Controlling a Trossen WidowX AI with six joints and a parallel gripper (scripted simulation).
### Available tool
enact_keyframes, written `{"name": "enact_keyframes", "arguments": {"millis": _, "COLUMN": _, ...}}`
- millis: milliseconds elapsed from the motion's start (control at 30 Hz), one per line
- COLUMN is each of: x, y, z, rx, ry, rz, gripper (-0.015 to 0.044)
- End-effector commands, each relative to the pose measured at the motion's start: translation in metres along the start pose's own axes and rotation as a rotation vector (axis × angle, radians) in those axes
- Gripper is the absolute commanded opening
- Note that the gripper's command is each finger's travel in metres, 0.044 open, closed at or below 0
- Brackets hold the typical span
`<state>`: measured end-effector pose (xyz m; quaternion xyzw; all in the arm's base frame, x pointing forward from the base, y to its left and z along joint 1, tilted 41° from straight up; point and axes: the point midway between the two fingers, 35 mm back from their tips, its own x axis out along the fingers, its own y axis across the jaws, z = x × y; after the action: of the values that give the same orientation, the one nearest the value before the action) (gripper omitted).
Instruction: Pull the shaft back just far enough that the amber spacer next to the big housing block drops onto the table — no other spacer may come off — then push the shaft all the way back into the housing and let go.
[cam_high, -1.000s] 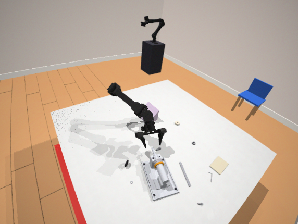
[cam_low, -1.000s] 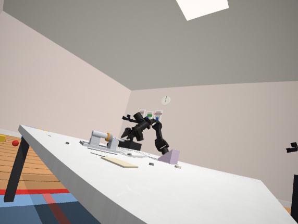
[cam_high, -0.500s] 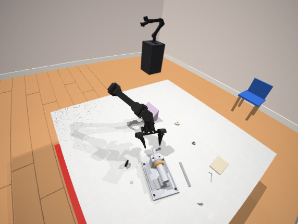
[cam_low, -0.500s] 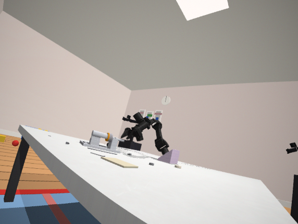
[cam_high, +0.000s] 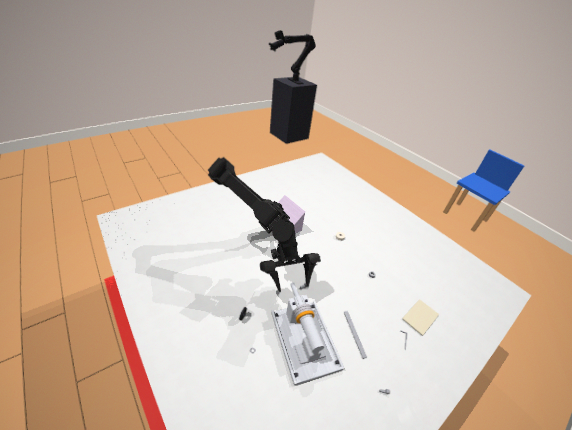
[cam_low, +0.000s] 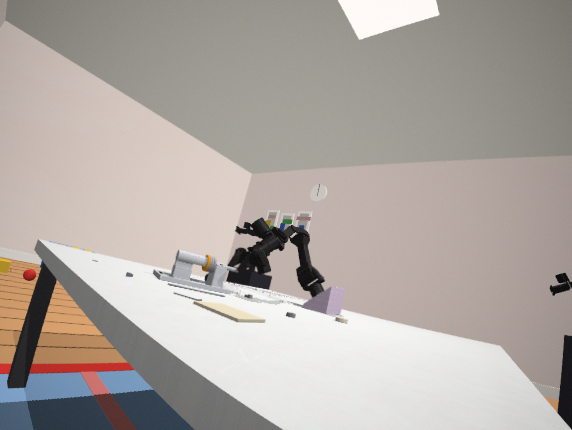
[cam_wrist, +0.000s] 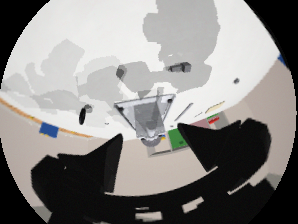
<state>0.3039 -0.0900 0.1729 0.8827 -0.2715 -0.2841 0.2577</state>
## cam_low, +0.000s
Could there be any beige square tile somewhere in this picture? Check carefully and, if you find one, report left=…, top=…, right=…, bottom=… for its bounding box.
left=194, top=301, right=266, bottom=323

